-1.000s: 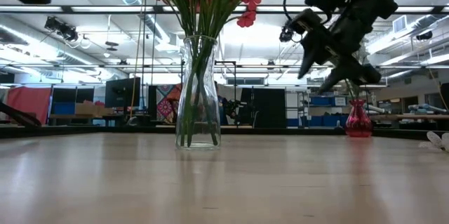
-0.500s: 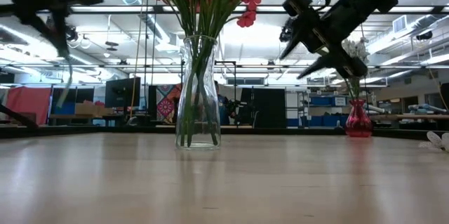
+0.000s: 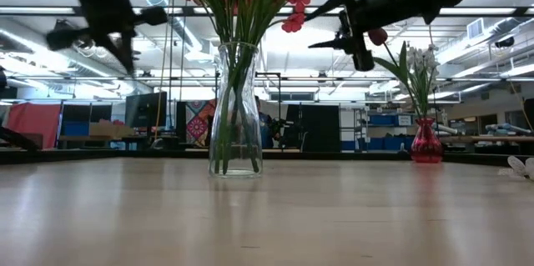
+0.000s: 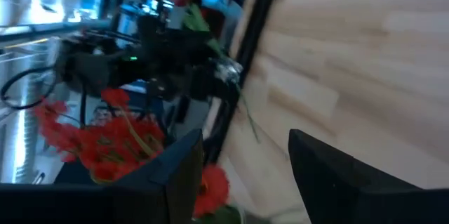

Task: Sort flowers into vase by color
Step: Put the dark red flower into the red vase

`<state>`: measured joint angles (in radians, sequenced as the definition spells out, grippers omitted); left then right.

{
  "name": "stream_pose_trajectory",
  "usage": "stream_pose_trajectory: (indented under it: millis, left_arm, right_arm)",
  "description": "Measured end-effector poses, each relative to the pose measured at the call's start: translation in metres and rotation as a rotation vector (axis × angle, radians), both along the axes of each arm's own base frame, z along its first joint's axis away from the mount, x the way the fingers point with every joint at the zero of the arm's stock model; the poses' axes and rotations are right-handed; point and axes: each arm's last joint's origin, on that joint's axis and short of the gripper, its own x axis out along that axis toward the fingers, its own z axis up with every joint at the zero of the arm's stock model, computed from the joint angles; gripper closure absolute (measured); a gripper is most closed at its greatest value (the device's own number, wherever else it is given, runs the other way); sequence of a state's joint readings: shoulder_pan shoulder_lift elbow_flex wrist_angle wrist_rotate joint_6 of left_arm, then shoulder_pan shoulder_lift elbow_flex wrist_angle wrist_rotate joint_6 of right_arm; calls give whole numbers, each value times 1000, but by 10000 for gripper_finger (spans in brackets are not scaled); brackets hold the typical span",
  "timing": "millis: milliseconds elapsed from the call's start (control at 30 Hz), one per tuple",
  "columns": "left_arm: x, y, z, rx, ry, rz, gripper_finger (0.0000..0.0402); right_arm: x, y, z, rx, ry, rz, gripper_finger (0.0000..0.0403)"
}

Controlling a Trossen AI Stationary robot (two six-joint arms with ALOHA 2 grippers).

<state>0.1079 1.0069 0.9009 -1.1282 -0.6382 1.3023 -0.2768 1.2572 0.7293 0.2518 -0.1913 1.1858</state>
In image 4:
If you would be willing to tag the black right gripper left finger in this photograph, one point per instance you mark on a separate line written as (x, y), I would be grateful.
(179, 182)

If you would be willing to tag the red flower bunch green stems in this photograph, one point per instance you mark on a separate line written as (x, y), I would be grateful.
(108, 146)

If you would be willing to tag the red tulip green stem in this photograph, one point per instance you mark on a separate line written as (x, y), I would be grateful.
(194, 18)

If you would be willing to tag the black table edge frame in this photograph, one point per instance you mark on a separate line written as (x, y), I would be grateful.
(256, 24)

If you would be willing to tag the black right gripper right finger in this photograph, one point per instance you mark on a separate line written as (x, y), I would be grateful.
(322, 182)

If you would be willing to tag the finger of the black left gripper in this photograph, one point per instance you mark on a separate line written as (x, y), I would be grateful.
(219, 83)

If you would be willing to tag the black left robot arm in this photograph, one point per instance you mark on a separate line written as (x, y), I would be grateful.
(91, 69)

